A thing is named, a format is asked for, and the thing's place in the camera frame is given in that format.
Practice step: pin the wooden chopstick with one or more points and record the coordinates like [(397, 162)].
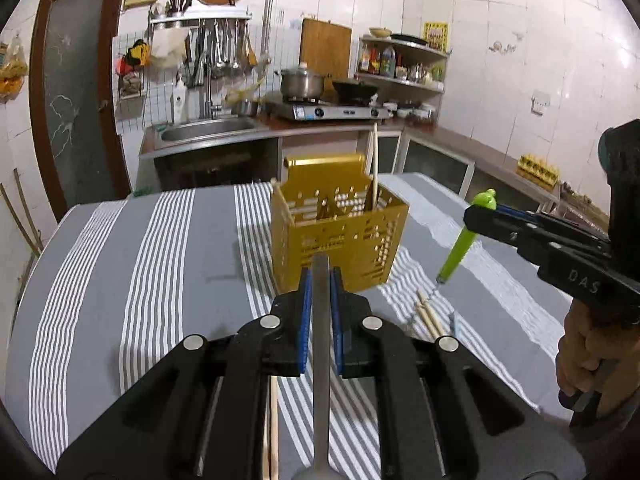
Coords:
[(274, 429), (279, 205), (434, 312), (424, 310), (374, 186)]

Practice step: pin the wooden cutting board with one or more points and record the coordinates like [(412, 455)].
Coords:
[(325, 48)]

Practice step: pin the person's right hand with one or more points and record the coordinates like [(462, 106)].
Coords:
[(582, 348)]

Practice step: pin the white soap bottle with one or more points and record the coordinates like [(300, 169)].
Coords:
[(178, 102)]

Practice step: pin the yellow perforated utensil holder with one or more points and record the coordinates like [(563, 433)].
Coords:
[(330, 201)]

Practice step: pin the light blue handled knife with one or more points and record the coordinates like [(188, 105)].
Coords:
[(454, 324)]

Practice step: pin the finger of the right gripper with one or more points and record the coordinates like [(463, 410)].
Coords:
[(516, 214), (505, 224)]

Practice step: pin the steel gas stove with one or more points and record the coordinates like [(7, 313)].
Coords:
[(325, 112)]

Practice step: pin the dark wooden framed door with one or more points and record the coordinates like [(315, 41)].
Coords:
[(71, 105)]

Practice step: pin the yellow egg tray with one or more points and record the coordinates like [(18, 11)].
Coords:
[(537, 170)]

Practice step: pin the grey white striped tablecloth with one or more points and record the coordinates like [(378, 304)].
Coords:
[(121, 283)]

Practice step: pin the hanging plastic bag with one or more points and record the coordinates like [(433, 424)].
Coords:
[(14, 69)]

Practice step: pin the steel cooking pot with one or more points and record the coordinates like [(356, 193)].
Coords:
[(300, 83)]

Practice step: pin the black wok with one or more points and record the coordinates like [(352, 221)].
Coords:
[(354, 92)]

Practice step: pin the yellow wall poster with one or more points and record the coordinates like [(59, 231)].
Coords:
[(436, 35)]

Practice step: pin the metal spoon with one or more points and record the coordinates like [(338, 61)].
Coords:
[(320, 467)]

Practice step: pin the white wall switch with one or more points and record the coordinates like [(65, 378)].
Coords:
[(539, 102)]

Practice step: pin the steel kitchen sink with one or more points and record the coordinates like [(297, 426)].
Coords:
[(205, 128)]

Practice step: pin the corner wall shelf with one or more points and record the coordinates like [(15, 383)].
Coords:
[(390, 62)]

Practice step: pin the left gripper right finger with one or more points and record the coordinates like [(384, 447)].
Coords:
[(442, 413)]

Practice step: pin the green handled peeler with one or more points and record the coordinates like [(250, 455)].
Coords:
[(486, 199)]

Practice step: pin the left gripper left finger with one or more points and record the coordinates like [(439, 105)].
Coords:
[(200, 412)]

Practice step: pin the hanging utensil rack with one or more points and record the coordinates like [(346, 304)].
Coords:
[(210, 43)]

